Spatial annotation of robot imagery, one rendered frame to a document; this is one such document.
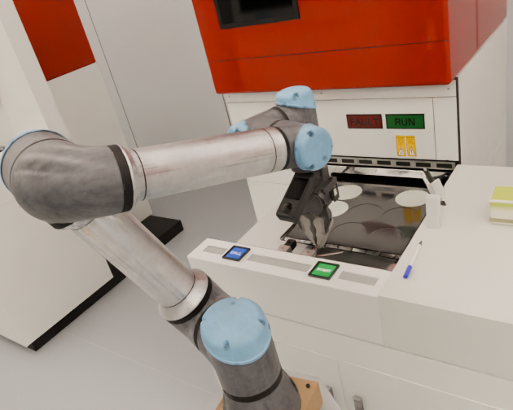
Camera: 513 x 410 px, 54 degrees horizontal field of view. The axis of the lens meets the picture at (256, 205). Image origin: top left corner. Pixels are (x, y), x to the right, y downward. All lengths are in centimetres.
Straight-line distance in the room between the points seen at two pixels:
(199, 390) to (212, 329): 150
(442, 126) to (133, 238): 100
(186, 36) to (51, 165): 332
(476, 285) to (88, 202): 77
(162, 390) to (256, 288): 125
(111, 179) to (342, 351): 79
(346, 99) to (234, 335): 97
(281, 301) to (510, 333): 52
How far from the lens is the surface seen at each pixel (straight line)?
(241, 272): 128
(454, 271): 115
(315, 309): 121
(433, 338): 112
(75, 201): 68
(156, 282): 91
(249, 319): 88
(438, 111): 154
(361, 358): 126
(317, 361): 135
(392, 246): 135
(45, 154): 71
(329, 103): 165
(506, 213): 128
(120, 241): 85
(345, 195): 162
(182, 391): 240
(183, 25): 395
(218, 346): 86
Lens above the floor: 166
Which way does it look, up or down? 27 degrees down
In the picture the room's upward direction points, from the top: 14 degrees counter-clockwise
